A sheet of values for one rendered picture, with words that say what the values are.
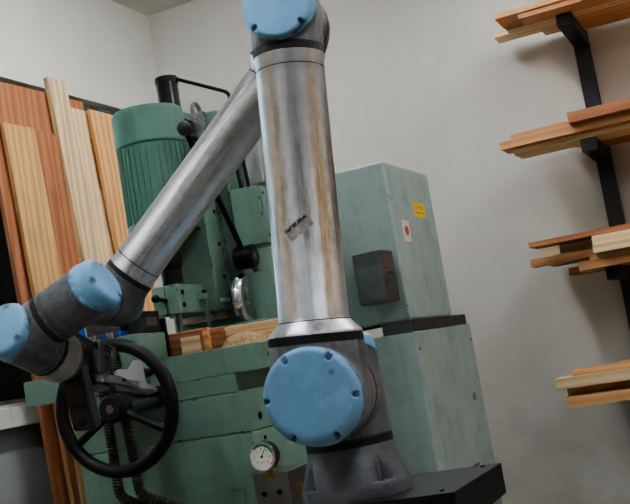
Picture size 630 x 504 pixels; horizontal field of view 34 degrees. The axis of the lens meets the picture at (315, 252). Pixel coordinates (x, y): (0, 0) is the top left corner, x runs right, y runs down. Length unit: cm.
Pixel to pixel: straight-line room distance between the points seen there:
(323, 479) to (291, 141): 55
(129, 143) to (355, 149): 243
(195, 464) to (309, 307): 85
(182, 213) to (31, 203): 230
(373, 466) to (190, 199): 55
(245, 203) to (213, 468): 70
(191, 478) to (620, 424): 254
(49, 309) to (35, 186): 242
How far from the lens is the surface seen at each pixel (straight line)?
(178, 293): 245
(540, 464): 460
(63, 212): 425
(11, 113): 423
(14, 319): 172
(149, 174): 246
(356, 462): 171
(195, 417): 231
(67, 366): 181
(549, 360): 453
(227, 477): 230
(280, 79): 162
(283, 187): 159
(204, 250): 257
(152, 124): 249
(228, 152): 178
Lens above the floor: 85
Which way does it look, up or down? 6 degrees up
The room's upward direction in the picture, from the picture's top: 10 degrees counter-clockwise
